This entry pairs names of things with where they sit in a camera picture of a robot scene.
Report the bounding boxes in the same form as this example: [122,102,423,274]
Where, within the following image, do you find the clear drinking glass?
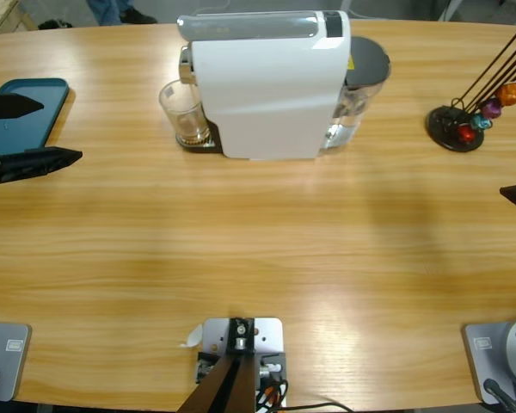
[158,79,212,147]

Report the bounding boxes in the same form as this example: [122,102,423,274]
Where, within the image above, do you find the teal coffee capsule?
[470,114,494,132]

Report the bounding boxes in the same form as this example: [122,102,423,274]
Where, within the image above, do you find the purple coffee capsule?
[480,98,503,120]

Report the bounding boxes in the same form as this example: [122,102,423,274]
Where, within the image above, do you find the orange coffee capsule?
[497,82,516,108]

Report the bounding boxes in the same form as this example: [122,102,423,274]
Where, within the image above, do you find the white capsule coffee machine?
[175,9,392,163]

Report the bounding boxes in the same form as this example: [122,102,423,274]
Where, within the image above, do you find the teal plastic tray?
[0,77,71,157]

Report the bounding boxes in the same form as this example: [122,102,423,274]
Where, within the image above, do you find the black capsule holder with rods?
[425,28,516,153]

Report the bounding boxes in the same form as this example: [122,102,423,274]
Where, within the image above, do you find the person in blue jeans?
[87,0,132,26]

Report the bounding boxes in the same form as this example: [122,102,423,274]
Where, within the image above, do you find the black shoe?
[120,8,158,25]

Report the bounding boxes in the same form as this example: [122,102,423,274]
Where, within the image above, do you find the white chair leg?
[438,0,465,22]

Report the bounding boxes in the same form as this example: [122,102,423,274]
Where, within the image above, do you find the white paper scrap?
[179,324,204,348]

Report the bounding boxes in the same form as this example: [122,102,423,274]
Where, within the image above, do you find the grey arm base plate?
[462,317,516,405]
[0,322,33,402]

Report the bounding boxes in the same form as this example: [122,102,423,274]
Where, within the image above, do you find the black base cable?
[483,378,516,413]

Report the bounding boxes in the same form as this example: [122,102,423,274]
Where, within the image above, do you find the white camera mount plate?
[197,317,287,408]

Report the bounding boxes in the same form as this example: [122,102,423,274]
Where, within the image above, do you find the black cable at mount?
[283,402,356,413]

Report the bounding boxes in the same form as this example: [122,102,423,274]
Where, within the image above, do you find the dark camera mount post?
[175,317,258,413]

